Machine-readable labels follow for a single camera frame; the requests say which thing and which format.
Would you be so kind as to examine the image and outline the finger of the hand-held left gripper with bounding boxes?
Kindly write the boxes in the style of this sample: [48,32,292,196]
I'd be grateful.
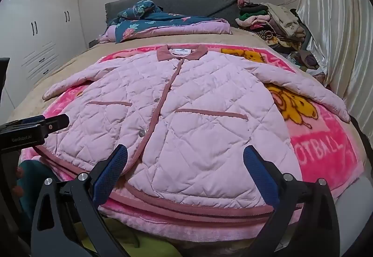
[35,114,70,137]

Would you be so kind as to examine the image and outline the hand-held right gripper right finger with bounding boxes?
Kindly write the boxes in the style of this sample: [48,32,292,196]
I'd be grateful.
[243,145,349,257]

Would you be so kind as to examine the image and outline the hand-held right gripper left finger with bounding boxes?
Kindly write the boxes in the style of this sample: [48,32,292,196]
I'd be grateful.
[31,144,130,257]

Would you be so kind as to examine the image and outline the pink quilted jacket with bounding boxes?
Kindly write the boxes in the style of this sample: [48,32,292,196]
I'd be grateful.
[43,44,351,218]

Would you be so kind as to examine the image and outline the small heap of dark clothes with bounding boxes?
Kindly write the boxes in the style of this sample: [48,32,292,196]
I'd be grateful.
[287,50,325,74]

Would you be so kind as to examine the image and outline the pile of folded clothes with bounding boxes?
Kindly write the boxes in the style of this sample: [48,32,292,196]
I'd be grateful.
[235,0,309,53]

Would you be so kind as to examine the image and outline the person's left hand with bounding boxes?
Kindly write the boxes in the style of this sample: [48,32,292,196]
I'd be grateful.
[11,166,25,198]

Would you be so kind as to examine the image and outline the bed with beige cover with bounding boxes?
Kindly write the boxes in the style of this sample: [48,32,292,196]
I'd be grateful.
[6,25,373,257]

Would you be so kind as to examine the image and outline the teal garment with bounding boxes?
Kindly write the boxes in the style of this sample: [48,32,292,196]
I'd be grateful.
[16,159,40,228]

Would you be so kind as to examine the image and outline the dark flat object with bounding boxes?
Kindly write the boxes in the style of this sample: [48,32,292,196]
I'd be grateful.
[0,57,10,91]

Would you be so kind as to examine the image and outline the pink printed blanket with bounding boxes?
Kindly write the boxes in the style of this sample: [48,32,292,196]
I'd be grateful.
[20,45,366,234]

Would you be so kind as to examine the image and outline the yellow-green cloth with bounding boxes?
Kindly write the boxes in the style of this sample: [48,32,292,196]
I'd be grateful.
[73,215,181,257]

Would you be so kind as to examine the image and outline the white wardrobe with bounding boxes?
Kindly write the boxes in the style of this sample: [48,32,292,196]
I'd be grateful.
[0,0,88,113]

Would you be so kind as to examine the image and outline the navy floral pillow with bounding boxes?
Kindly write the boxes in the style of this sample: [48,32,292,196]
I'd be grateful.
[117,0,164,21]

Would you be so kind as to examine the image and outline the navy floral pink quilt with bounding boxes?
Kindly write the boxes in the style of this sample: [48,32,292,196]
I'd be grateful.
[97,12,233,44]

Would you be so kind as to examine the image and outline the cream satin curtain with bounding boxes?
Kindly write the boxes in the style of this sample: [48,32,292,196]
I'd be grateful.
[294,0,373,135]

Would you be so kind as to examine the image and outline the grey headboard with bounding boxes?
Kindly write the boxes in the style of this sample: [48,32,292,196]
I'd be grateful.
[104,0,242,27]

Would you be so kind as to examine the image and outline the thin wall cable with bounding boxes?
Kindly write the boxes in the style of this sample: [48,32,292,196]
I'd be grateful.
[279,0,301,9]

